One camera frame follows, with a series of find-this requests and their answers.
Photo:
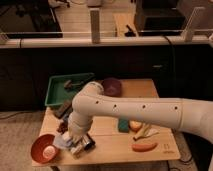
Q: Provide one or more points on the light blue towel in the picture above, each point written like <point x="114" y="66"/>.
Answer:
<point x="62" y="142"/>

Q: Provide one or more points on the red bowl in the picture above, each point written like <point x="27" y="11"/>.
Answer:
<point x="43" y="150"/>

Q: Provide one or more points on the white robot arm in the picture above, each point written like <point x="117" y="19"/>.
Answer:
<point x="186" y="115"/>

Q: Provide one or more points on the purple bowl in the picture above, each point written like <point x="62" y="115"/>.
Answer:
<point x="112" y="87"/>

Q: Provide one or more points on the dark tool in tray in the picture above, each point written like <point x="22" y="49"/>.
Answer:
<point x="71" y="85"/>

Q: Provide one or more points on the teal sponge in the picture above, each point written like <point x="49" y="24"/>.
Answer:
<point x="123" y="125"/>

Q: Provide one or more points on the red apple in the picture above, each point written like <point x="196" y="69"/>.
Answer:
<point x="135" y="126"/>

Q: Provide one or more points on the green plastic tray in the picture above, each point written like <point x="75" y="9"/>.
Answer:
<point x="56" y="94"/>

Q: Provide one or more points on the grey rectangular block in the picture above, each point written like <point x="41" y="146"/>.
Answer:
<point x="63" y="109"/>

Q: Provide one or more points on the small wooden table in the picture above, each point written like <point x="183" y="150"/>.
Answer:
<point x="112" y="146"/>

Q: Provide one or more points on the yellow banana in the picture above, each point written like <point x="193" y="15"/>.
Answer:
<point x="146" y="131"/>

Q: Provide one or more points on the orange carrot toy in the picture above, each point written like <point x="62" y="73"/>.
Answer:
<point x="144" y="147"/>

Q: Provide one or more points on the white cylinder can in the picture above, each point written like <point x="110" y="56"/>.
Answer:
<point x="76" y="150"/>

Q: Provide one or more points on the white vertical post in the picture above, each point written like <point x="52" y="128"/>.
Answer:
<point x="95" y="25"/>

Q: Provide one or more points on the white angled bracket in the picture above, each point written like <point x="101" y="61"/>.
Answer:
<point x="192" y="23"/>

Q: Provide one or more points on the white desk rail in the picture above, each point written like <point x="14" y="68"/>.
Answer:
<point x="106" y="41"/>

